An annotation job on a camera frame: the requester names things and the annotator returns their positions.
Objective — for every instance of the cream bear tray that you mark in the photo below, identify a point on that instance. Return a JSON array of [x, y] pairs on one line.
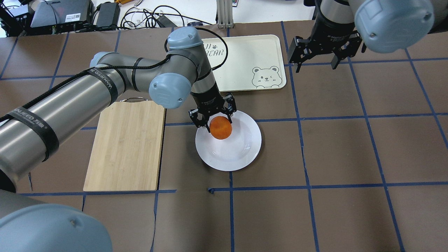
[[248, 62]]

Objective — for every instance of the white round plate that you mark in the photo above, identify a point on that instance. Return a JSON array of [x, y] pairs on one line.
[[235, 152]]

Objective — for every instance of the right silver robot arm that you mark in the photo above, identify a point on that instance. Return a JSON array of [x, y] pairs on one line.
[[385, 25]]

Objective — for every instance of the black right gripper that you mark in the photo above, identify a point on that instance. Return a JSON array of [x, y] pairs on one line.
[[329, 35]]

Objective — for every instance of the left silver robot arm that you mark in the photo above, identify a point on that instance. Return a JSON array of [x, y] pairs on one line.
[[32, 133]]

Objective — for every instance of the bamboo cutting board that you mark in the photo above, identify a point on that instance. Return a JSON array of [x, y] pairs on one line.
[[127, 147]]

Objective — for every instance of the aluminium frame post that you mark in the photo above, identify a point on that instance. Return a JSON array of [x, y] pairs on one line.
[[225, 14]]

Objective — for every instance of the black power brick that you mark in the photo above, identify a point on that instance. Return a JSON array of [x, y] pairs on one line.
[[107, 16]]

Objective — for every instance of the orange fruit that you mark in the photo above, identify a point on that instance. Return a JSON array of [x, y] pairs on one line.
[[220, 127]]

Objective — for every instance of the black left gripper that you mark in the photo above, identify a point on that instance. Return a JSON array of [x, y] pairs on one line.
[[208, 99]]

